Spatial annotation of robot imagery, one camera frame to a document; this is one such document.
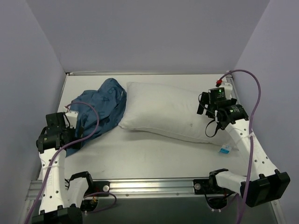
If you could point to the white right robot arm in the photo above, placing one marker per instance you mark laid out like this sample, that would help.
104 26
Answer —
263 182

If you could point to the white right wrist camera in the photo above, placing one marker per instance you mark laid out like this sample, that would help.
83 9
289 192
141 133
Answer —
228 88

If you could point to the blue white pillow label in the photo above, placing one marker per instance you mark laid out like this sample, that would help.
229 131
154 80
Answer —
225 149

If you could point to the aluminium back rail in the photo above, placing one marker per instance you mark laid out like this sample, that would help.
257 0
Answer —
106 73

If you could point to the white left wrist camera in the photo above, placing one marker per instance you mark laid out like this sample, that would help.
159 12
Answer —
71 118

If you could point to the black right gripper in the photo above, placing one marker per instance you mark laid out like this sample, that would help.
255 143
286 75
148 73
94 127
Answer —
202 102

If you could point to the white pillow with print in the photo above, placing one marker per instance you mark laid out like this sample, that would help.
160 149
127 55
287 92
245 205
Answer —
169 111

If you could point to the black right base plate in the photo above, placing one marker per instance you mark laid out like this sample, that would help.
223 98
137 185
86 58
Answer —
203 186

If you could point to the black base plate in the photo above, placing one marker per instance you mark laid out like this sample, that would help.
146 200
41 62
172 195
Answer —
203 186
99 186

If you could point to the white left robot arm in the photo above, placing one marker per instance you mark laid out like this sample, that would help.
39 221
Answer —
59 204

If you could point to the aluminium front rail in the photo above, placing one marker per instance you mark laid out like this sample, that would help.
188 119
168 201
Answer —
128 188

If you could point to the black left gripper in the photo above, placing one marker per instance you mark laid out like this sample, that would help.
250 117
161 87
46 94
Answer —
76 136

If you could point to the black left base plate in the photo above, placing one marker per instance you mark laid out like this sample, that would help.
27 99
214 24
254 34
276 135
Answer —
99 186

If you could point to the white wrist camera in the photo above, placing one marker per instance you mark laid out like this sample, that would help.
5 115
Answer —
71 118
228 88

